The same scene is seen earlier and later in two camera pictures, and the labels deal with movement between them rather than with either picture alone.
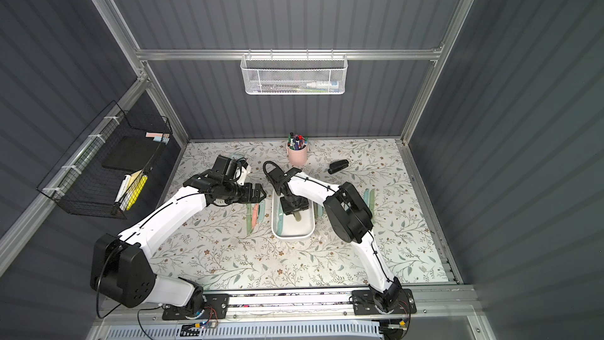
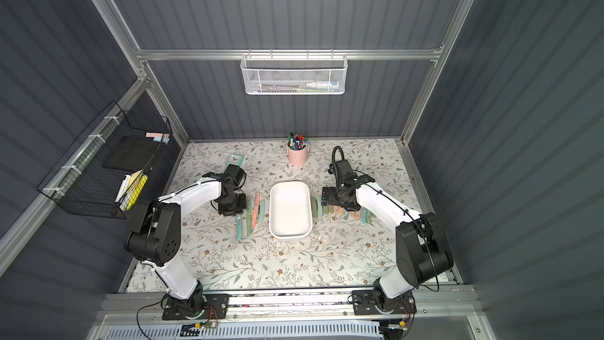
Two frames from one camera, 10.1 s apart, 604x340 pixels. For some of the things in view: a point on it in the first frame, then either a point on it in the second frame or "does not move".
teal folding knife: (280, 219) to (238, 227)
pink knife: (255, 215) does not move
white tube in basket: (331, 85) does not move
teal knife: (262, 212) does not move
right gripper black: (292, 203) to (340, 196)
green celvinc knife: (249, 217) does not move
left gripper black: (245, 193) to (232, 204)
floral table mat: (233, 244) does not move
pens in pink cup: (296, 142) does not move
